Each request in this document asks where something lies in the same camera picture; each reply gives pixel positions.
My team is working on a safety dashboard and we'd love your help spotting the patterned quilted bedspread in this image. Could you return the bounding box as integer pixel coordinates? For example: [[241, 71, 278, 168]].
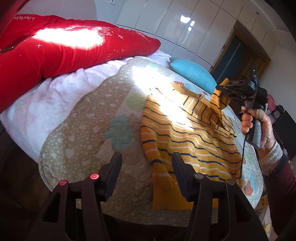
[[39, 57, 263, 226]]

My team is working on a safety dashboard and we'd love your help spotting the turquoise knit cushion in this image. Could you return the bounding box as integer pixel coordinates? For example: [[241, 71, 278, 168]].
[[170, 57, 217, 94]]

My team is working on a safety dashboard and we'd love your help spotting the yellow striped knit sweater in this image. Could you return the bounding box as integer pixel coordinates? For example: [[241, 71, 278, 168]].
[[140, 81, 243, 210]]

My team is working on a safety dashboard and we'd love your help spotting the white glossy wardrobe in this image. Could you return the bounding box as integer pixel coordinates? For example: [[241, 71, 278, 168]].
[[116, 1, 276, 70]]

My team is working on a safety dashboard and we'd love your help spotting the black monitor screen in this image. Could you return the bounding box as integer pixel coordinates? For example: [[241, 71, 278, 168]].
[[273, 110, 296, 160]]

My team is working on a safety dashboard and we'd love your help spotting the pink clothes pile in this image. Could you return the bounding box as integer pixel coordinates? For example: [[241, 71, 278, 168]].
[[267, 94, 276, 111]]

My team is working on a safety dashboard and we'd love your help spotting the person's right hand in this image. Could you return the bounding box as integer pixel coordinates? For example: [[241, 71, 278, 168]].
[[241, 106, 275, 159]]

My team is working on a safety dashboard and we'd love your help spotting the dark ornate mantel clock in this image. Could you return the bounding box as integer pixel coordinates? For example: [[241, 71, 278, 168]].
[[272, 104, 285, 122]]

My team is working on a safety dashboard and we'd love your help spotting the maroon sleeved right forearm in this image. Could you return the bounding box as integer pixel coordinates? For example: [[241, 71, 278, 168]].
[[259, 143, 295, 240]]

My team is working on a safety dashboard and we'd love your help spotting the brown wooden door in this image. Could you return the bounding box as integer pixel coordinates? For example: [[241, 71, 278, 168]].
[[211, 33, 271, 82]]

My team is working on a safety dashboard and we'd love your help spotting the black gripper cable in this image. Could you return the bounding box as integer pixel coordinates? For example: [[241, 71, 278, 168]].
[[239, 133, 249, 179]]

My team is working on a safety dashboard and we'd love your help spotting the long red pillow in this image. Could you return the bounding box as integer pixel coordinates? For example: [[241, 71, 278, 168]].
[[1, 14, 161, 110]]

